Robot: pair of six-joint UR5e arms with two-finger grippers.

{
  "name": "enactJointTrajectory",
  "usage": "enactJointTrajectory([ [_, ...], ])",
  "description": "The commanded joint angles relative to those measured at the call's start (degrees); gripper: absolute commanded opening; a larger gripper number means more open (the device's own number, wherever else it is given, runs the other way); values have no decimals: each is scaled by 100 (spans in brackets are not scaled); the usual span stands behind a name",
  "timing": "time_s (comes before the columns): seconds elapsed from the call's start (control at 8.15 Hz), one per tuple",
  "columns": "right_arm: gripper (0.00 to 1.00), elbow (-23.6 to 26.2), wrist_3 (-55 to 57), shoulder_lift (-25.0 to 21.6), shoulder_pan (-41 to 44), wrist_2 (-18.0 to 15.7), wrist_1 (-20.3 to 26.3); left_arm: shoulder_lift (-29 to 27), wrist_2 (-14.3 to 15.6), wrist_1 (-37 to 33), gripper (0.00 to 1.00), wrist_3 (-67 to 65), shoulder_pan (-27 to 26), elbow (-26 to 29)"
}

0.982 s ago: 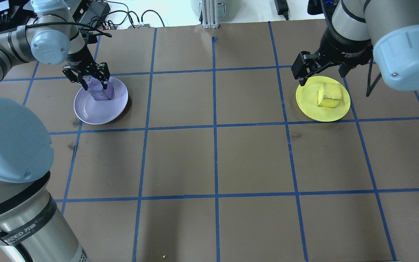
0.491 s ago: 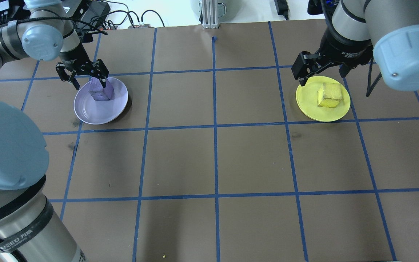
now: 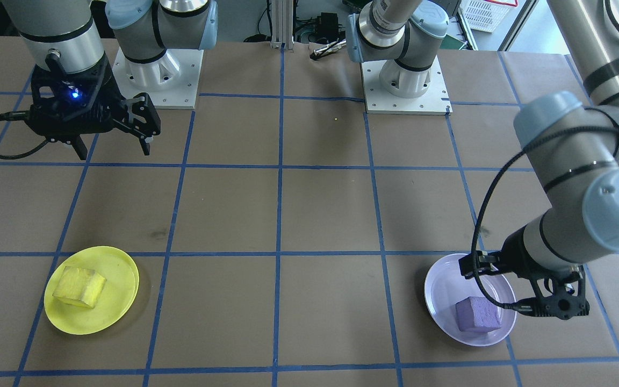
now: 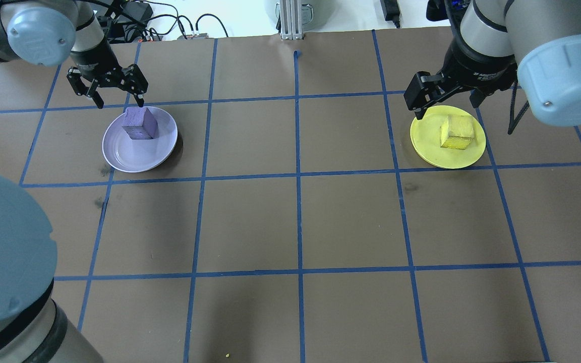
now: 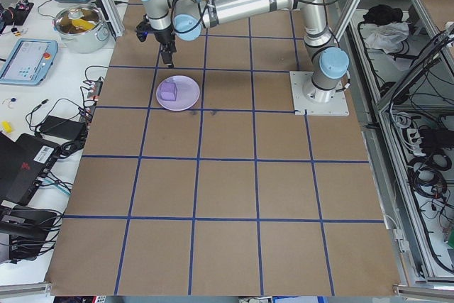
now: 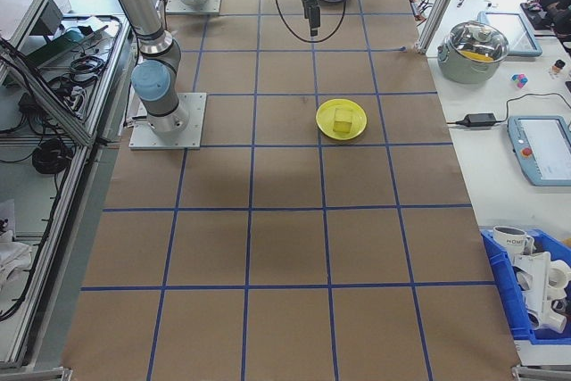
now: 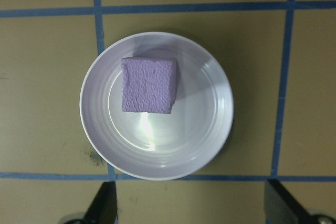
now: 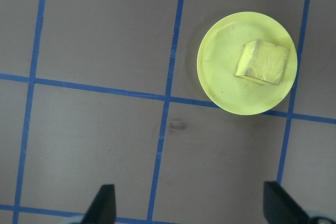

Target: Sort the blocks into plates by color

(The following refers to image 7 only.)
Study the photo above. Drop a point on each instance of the lilac plastic plate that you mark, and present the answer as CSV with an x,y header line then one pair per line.
x,y
157,150

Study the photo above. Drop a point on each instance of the purple foam block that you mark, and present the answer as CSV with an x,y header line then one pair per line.
x,y
148,85

